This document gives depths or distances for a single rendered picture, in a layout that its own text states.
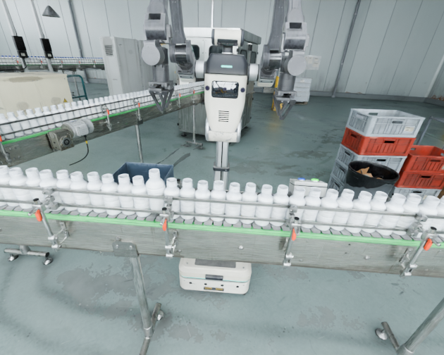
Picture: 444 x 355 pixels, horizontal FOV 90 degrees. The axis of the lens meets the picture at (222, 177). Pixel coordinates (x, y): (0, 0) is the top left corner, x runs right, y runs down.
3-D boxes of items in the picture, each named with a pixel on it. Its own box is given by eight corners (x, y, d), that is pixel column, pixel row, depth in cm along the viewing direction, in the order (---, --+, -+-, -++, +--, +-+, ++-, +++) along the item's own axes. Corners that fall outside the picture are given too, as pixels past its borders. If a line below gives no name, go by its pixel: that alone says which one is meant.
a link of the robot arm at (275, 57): (276, 57, 114) (266, 57, 114) (281, 44, 104) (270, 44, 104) (275, 75, 114) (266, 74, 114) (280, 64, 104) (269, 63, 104)
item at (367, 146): (359, 155, 252) (365, 136, 241) (340, 143, 288) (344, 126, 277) (409, 156, 257) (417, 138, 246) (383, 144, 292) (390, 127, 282)
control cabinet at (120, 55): (132, 110, 690) (122, 37, 599) (146, 112, 675) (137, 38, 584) (112, 115, 623) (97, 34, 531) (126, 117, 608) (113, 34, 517)
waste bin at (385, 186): (340, 230, 237) (361, 178, 207) (325, 206, 277) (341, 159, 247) (383, 234, 236) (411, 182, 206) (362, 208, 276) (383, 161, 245)
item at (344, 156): (352, 172, 262) (358, 156, 251) (334, 158, 298) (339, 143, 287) (399, 173, 267) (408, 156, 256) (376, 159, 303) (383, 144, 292)
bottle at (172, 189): (180, 210, 93) (180, 176, 85) (180, 220, 87) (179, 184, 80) (165, 210, 92) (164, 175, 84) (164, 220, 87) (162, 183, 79)
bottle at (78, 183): (81, 205, 93) (70, 170, 85) (96, 204, 94) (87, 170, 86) (75, 214, 88) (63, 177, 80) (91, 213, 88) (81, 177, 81)
